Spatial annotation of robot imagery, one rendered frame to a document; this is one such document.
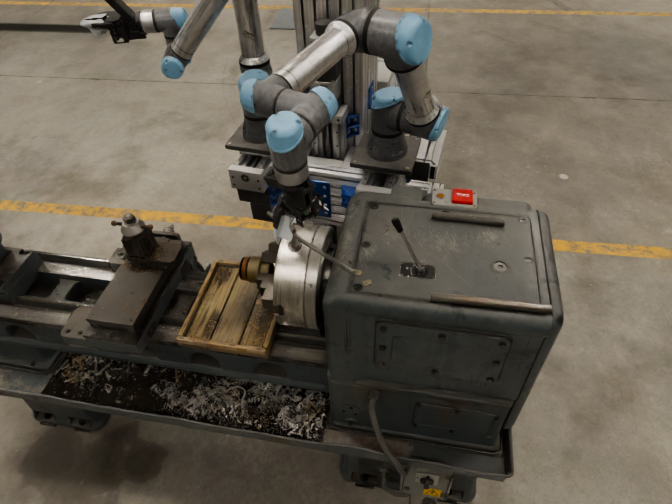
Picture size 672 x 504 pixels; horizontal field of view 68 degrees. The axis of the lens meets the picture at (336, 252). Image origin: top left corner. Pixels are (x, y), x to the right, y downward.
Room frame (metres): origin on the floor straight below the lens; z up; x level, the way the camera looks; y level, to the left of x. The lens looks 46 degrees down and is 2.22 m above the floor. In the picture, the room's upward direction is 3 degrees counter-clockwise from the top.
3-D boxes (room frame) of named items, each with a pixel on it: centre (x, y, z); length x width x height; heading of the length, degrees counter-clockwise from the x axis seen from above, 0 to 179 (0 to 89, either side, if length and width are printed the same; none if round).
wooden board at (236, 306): (1.08, 0.34, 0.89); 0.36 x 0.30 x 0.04; 167
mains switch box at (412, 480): (0.68, -0.23, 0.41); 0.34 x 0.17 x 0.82; 77
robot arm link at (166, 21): (1.83, 0.54, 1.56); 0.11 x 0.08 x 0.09; 93
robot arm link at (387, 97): (1.55, -0.21, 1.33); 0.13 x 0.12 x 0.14; 55
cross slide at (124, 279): (1.17, 0.68, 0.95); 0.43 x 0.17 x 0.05; 167
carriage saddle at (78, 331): (1.17, 0.73, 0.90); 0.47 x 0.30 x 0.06; 167
